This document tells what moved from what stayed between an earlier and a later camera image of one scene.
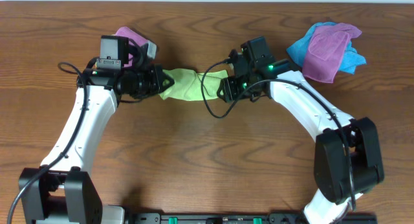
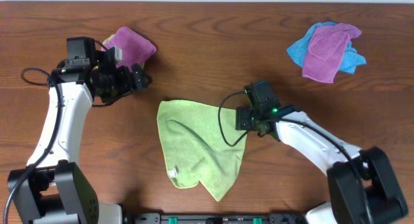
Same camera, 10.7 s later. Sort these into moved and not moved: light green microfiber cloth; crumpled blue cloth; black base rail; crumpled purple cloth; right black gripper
Moved: right black gripper; light green microfiber cloth
Not moved: black base rail; crumpled blue cloth; crumpled purple cloth
